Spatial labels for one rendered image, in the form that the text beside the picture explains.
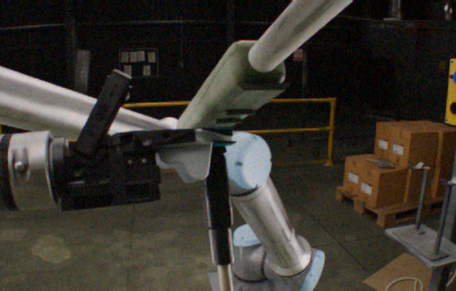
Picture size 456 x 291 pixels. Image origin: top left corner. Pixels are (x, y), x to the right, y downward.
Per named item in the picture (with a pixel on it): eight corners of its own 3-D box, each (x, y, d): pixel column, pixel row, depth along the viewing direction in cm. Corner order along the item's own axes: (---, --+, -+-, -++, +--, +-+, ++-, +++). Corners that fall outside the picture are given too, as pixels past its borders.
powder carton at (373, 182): (383, 192, 364) (387, 160, 355) (403, 202, 337) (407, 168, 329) (356, 198, 351) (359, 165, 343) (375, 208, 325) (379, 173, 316)
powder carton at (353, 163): (368, 183, 393) (371, 153, 385) (386, 192, 367) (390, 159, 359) (343, 188, 380) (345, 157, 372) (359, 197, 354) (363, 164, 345)
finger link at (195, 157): (236, 176, 44) (162, 185, 42) (229, 130, 45) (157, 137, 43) (241, 173, 41) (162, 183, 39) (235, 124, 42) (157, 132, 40)
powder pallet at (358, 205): (409, 184, 427) (410, 173, 424) (460, 206, 354) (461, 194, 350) (334, 198, 389) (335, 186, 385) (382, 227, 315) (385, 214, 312)
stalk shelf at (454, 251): (470, 257, 124) (471, 254, 123) (430, 269, 119) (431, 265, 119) (422, 226, 153) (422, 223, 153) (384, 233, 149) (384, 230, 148)
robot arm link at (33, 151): (26, 142, 42) (5, 124, 33) (63, 138, 44) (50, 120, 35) (30, 211, 41) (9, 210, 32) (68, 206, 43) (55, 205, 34)
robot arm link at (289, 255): (288, 249, 133) (210, 110, 83) (330, 261, 123) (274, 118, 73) (271, 284, 126) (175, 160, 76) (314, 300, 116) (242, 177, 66)
